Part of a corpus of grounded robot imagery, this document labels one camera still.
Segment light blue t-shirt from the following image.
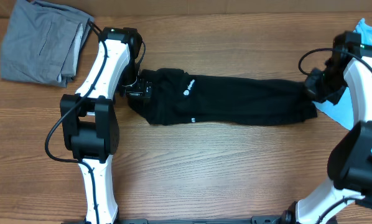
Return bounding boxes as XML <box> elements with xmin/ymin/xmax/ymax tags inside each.
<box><xmin>314</xmin><ymin>18</ymin><xmax>372</xmax><ymax>153</ymax></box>

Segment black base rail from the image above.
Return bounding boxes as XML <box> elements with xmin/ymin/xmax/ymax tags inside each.
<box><xmin>114</xmin><ymin>215</ymin><xmax>296</xmax><ymax>224</ymax></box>

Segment dark garment at right edge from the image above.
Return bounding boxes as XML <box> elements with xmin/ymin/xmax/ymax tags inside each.
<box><xmin>355</xmin><ymin>189</ymin><xmax>372</xmax><ymax>212</ymax></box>

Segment folded grey trousers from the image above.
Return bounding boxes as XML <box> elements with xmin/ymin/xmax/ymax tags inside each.
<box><xmin>0</xmin><ymin>0</ymin><xmax>94</xmax><ymax>88</ymax></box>

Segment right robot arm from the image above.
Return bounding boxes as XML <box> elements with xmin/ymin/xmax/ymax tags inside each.
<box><xmin>274</xmin><ymin>31</ymin><xmax>372</xmax><ymax>223</ymax></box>

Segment black t-shirt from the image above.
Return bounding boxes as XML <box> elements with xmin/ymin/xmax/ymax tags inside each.
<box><xmin>128</xmin><ymin>68</ymin><xmax>317</xmax><ymax>126</ymax></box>

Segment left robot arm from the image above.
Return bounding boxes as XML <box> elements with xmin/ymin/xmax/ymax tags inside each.
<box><xmin>60</xmin><ymin>27</ymin><xmax>152</xmax><ymax>223</ymax></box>

